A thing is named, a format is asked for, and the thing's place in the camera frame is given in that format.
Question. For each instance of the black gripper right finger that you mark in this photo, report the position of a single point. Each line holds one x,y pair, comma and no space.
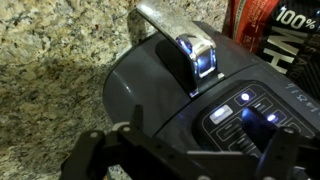
258,128

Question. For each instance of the black red protein powder bag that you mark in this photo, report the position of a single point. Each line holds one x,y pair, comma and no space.
293,36

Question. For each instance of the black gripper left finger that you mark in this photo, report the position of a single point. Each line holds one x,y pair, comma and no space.
137,116

